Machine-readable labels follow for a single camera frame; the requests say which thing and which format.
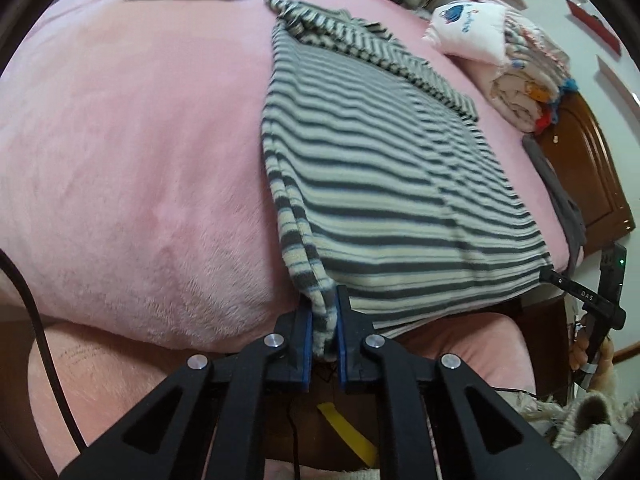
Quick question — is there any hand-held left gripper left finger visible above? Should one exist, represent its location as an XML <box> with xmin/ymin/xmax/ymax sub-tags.
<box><xmin>59</xmin><ymin>305</ymin><xmax>315</xmax><ymax>480</ymax></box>

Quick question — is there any wooden bed frame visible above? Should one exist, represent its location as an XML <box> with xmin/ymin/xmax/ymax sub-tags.
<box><xmin>262</xmin><ymin>292</ymin><xmax>573</xmax><ymax>466</ymax></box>

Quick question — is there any wooden headboard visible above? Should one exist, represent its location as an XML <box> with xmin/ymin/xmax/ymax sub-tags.
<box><xmin>535</xmin><ymin>91</ymin><xmax>636</xmax><ymax>257</ymax></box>

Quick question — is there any yellow tape strip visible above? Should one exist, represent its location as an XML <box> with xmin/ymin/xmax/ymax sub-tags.
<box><xmin>317</xmin><ymin>401</ymin><xmax>380</xmax><ymax>468</ymax></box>

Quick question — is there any dark grey garment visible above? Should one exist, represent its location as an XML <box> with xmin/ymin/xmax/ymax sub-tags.
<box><xmin>522</xmin><ymin>135</ymin><xmax>587</xmax><ymax>268</ymax></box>

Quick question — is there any person's right hand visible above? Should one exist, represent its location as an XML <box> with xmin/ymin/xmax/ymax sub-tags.
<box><xmin>570</xmin><ymin>330</ymin><xmax>617</xmax><ymax>392</ymax></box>

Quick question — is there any black cable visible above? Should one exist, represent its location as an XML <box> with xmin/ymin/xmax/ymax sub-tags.
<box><xmin>0</xmin><ymin>249</ymin><xmax>87</xmax><ymax>453</ymax></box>

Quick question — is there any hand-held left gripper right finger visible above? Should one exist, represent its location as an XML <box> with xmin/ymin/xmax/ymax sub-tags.
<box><xmin>336</xmin><ymin>285</ymin><xmax>582</xmax><ymax>480</ymax></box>

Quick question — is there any pink ruffled folded quilt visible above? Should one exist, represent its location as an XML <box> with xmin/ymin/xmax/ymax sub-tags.
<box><xmin>460</xmin><ymin>0</ymin><xmax>571</xmax><ymax>68</ymax></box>

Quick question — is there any red wall shelf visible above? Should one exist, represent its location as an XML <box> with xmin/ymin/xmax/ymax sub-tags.
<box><xmin>566</xmin><ymin>0</ymin><xmax>622</xmax><ymax>56</ymax></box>

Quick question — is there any white printed pillow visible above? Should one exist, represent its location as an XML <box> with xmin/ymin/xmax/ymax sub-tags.
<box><xmin>422</xmin><ymin>0</ymin><xmax>516</xmax><ymax>66</ymax></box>

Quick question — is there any striped long-sleeve shirt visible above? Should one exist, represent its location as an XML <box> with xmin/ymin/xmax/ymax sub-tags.
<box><xmin>260</xmin><ymin>0</ymin><xmax>556</xmax><ymax>363</ymax></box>

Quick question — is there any blue knitted cloth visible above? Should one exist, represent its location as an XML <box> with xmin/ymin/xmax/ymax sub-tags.
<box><xmin>552</xmin><ymin>77</ymin><xmax>578</xmax><ymax>106</ymax></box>

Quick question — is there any pink bed sheet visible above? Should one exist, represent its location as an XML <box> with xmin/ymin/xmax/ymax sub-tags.
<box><xmin>27</xmin><ymin>312</ymin><xmax>538</xmax><ymax>480</ymax></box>

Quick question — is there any pink bed blanket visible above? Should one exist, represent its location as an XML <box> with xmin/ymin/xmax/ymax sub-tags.
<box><xmin>0</xmin><ymin>0</ymin><xmax>571</xmax><ymax>356</ymax></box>

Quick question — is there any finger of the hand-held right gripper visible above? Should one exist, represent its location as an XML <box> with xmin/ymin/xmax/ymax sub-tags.
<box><xmin>540</xmin><ymin>267</ymin><xmax>627</xmax><ymax>331</ymax></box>

